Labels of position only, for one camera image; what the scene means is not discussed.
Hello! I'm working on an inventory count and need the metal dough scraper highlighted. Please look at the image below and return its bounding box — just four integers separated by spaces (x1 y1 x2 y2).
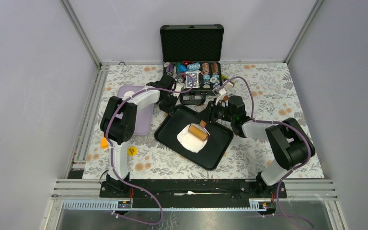
194 104 207 112

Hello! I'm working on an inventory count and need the wooden rolling pin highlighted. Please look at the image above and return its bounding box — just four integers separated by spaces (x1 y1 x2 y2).
188 120 210 141

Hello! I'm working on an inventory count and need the white dough disc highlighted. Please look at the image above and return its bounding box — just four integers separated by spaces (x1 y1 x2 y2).
177 124 208 153

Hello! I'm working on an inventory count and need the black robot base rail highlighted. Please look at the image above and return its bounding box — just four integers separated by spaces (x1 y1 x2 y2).
99 179 287 200

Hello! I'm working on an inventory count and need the purple plastic tray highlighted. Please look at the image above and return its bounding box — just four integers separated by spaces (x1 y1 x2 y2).
116 85 154 136

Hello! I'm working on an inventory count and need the small white dough piece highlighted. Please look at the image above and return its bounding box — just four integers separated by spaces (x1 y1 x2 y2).
124 91 135 97

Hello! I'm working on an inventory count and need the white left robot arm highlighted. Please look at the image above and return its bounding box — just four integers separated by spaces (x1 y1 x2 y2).
100 74 181 197

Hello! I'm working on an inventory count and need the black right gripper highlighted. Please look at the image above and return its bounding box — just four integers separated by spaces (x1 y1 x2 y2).
196 99 235 124

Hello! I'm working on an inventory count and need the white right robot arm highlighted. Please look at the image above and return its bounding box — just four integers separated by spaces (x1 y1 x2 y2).
199 96 315 197

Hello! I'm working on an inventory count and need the black baking tray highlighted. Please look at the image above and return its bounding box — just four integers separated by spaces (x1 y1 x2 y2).
154 105 234 171

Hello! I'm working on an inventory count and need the black poker chip case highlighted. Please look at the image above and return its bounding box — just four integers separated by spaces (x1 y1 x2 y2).
160 24 224 105

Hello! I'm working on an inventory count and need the yellow round token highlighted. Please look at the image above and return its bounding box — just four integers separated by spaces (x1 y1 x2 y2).
127 146 138 157

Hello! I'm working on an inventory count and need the blue playing card deck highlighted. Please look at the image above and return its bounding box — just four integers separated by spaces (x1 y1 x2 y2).
185 71 199 89

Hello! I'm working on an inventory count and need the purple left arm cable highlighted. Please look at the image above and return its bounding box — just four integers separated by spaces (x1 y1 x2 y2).
105 73 197 226

